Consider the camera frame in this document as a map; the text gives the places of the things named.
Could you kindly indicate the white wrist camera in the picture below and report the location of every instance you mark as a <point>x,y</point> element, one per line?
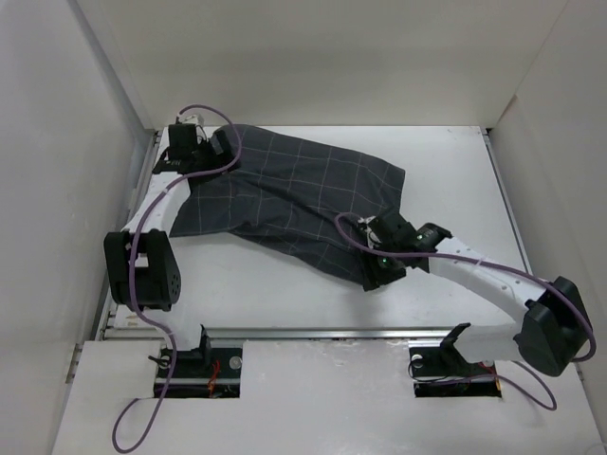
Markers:
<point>190,118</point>
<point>364,225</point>

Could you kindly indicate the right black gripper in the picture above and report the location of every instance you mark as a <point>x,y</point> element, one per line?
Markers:
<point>373,275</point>

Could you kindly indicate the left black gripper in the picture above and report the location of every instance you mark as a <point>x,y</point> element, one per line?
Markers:
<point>221,160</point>

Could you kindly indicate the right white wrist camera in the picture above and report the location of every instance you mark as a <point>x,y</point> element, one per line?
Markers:
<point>364,225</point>

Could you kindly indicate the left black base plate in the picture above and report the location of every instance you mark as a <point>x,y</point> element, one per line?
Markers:
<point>215,374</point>

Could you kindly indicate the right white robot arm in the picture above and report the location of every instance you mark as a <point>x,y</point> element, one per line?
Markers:
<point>549,323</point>

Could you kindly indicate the dark grey checked pillowcase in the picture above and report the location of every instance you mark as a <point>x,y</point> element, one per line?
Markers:
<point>297,197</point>

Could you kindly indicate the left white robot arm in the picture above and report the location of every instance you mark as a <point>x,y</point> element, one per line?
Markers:
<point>142,268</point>

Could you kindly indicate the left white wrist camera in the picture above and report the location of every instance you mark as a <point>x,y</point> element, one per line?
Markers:
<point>190,118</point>

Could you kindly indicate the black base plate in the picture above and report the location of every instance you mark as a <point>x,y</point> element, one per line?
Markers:
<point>215,374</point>
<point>439,371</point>

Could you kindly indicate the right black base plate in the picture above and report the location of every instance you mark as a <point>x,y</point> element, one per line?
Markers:
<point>439,371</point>

